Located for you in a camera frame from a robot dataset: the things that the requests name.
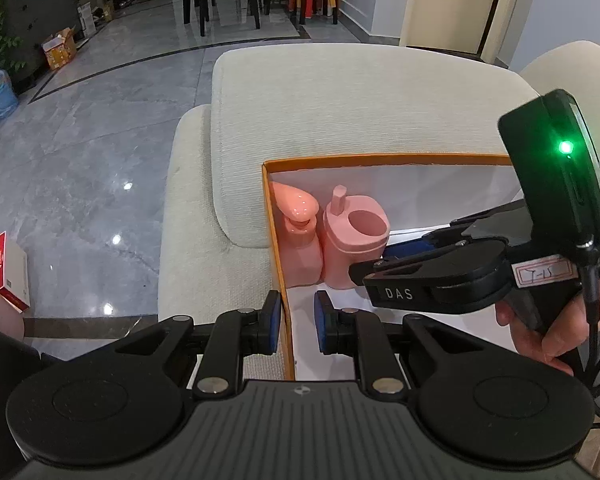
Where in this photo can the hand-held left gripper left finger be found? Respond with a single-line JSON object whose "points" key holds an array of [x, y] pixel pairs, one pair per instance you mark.
{"points": [[272, 324]]}

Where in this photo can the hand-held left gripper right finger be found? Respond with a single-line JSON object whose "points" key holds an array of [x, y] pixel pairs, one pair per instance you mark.
{"points": [[323, 324]]}

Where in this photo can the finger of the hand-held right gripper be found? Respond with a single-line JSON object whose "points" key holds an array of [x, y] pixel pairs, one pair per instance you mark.
{"points": [[405, 266], [480, 220]]}

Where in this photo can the orange cardboard box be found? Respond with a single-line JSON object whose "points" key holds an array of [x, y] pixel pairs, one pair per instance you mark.
{"points": [[430, 195]]}

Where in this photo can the person's right hand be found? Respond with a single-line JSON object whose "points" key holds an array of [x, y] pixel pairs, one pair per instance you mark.
{"points": [[530, 340]]}

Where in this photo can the pink cup with spout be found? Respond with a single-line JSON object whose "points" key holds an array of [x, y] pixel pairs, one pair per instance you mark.
{"points": [[345, 255]]}

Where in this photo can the pink heart-topped dispenser bottle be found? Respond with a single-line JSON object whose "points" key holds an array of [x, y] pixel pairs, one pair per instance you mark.
{"points": [[295, 240]]}

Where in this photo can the beige fabric sofa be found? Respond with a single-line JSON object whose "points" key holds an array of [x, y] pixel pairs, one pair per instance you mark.
{"points": [[330, 100]]}

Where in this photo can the red and white flat box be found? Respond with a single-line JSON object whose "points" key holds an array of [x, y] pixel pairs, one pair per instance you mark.
{"points": [[12, 275]]}

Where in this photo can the open brown cardboard box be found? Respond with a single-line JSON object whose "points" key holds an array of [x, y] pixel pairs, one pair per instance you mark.
{"points": [[60, 50]]}

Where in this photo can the dark cabinet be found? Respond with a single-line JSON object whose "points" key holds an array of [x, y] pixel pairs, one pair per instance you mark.
{"points": [[45, 5]]}

